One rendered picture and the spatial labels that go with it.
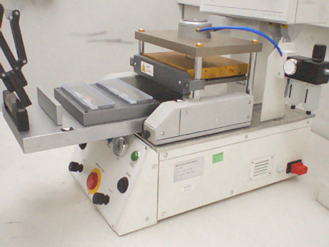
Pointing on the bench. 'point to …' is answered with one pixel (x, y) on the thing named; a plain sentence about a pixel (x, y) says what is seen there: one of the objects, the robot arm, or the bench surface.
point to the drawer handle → (17, 109)
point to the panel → (110, 172)
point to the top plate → (202, 39)
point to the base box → (212, 172)
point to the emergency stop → (91, 180)
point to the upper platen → (221, 70)
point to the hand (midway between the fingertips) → (19, 89)
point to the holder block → (80, 113)
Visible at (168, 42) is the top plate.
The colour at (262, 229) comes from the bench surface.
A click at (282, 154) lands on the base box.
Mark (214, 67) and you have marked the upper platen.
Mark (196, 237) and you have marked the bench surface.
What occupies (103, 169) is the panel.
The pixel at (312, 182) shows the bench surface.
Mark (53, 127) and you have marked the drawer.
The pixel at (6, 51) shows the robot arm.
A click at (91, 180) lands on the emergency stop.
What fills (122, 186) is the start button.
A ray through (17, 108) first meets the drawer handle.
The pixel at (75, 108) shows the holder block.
